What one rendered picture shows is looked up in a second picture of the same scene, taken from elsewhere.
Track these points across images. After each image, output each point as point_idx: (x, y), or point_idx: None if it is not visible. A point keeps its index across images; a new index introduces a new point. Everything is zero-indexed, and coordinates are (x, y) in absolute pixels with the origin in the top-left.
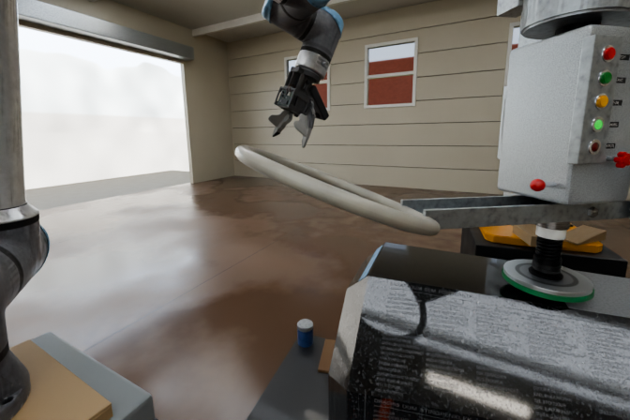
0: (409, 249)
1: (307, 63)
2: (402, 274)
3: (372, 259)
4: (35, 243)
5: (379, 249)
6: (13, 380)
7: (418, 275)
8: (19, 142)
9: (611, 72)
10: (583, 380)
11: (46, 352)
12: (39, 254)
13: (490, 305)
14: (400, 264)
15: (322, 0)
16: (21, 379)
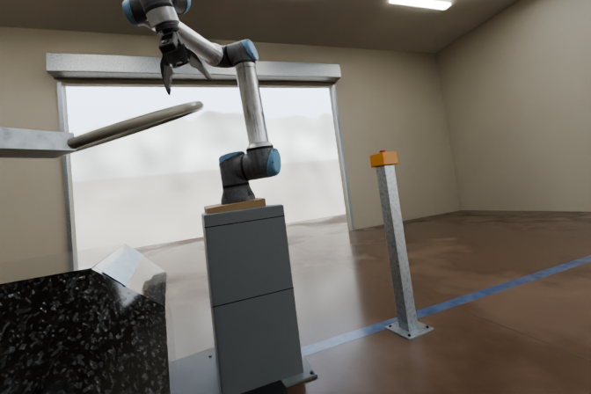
0: (8, 277)
1: None
2: (62, 254)
3: (127, 263)
4: (253, 158)
5: (113, 267)
6: (228, 194)
7: (28, 260)
8: (249, 120)
9: None
10: None
11: (251, 200)
12: (258, 164)
13: None
14: (60, 258)
15: (130, 23)
16: (229, 196)
